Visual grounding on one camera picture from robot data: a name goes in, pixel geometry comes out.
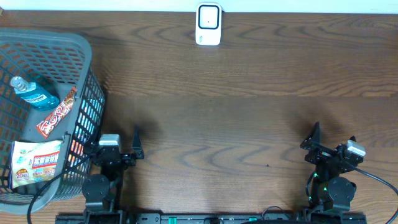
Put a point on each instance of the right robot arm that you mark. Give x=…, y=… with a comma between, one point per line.
x=330, y=194

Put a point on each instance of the white wet wipes pack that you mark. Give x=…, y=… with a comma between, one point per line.
x=33, y=162

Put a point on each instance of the grey plastic shopping basket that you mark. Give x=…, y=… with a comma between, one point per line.
x=57, y=62

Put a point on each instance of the orange Top chocolate bar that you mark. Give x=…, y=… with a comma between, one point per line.
x=46, y=126

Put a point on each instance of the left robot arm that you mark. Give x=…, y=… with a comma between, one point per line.
x=103, y=191

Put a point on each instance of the white barcode scanner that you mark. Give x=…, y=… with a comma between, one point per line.
x=208, y=24

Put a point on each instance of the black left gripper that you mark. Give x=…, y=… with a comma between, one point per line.
x=136, y=146

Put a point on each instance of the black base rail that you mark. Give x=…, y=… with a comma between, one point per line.
x=156, y=218

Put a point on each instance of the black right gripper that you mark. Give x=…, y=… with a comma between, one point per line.
x=313, y=142

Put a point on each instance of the blue mouthwash bottle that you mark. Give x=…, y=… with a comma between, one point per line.
x=34, y=94

